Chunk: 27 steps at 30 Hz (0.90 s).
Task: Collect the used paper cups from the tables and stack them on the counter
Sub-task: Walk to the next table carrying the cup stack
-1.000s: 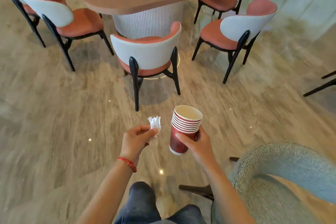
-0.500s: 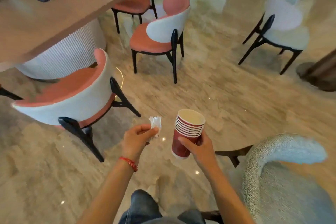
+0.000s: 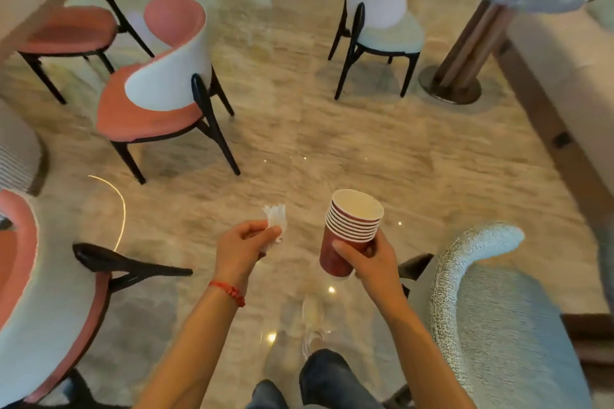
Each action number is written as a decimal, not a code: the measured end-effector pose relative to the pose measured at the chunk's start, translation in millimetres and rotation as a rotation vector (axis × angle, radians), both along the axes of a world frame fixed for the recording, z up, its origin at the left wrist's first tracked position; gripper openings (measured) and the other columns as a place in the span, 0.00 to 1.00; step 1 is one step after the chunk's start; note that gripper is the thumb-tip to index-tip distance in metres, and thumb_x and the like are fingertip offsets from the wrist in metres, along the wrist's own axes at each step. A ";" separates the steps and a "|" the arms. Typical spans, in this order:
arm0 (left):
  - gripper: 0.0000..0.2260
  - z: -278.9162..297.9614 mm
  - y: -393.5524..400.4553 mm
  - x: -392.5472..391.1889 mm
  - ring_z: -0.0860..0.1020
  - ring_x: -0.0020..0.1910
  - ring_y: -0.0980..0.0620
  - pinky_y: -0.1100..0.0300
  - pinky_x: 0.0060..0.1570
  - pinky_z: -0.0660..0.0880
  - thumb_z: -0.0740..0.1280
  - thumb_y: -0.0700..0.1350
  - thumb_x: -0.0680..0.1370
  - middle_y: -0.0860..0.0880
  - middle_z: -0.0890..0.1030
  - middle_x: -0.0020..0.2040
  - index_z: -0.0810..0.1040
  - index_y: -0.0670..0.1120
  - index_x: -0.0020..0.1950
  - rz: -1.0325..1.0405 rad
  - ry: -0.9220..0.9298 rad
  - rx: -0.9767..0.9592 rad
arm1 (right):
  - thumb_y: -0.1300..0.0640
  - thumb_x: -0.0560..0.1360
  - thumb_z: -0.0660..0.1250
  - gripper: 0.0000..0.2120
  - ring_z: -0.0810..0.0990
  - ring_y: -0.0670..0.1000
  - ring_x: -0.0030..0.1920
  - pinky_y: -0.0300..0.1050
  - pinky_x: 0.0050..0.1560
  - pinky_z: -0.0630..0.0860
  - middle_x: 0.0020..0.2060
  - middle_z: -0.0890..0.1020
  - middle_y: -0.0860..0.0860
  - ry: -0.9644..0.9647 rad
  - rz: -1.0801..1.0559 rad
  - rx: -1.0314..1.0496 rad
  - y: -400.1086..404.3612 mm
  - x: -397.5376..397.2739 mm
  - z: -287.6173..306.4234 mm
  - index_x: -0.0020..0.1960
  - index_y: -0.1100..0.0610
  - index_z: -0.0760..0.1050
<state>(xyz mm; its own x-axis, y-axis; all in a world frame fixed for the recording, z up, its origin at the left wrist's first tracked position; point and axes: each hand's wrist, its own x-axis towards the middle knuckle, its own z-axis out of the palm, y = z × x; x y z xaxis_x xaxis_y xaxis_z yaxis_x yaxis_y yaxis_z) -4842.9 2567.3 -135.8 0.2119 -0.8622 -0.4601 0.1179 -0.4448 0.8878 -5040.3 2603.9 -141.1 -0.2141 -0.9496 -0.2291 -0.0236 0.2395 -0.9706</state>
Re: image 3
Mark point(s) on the person's white shoe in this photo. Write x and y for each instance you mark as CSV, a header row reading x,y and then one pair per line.
x,y
314,322

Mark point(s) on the pink and white chair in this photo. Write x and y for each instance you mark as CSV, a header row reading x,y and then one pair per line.
x,y
67,30
43,289
163,73

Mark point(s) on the person's right thumb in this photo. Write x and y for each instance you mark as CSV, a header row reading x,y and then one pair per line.
x,y
349,250

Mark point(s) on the person's right forearm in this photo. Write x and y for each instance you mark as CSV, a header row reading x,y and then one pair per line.
x,y
422,356

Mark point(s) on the beige rectangular table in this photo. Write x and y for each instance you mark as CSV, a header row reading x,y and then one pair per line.
x,y
33,1

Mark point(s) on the person's blue jeans legs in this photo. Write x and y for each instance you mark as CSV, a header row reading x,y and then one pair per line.
x,y
331,384

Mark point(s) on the white ribbed chair back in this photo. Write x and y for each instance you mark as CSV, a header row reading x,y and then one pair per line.
x,y
17,150

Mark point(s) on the person's right hand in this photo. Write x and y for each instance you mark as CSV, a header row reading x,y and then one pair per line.
x,y
379,274

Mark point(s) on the person's left hand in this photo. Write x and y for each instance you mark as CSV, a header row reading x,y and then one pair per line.
x,y
237,255

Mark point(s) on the pale blue and white chair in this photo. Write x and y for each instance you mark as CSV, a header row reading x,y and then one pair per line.
x,y
383,15

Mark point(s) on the grey boucle chair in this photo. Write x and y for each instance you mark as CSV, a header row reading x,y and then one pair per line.
x,y
499,327

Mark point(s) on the round table with wooden pedestal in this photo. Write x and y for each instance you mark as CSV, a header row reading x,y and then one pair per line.
x,y
472,44

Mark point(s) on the white tissue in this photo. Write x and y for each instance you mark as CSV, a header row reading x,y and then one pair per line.
x,y
277,219

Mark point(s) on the person's left forearm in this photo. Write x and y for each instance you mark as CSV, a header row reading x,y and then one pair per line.
x,y
192,351

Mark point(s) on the beige upholstered bench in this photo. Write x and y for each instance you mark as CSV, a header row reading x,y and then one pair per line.
x,y
561,68

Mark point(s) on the person's left thumb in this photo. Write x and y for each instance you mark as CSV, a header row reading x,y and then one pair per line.
x,y
266,237

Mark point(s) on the stack of red paper cups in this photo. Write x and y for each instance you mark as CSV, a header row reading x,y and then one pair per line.
x,y
352,226

